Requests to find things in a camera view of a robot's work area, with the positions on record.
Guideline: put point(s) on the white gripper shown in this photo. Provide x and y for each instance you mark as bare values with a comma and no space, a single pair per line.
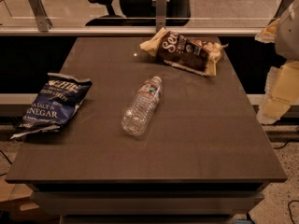
289,36

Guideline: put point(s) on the clear plastic water bottle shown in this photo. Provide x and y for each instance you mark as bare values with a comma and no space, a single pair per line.
137,117

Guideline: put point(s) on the brown snack bag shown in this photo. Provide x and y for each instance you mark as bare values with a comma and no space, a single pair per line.
196,56

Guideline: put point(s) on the black office chair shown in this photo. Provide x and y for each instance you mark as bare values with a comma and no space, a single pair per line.
142,13

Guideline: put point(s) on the blue salt vinegar chips bag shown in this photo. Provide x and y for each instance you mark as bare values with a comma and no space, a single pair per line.
56,104

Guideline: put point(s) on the glass partition panel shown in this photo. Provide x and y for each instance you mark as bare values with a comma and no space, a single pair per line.
197,13

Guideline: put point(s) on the cardboard box on floor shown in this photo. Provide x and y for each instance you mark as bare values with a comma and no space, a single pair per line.
16,204

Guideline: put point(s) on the middle metal partition bracket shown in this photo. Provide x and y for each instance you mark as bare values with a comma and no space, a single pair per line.
160,14

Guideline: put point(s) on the left metal partition bracket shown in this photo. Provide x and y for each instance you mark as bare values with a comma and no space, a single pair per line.
43,22

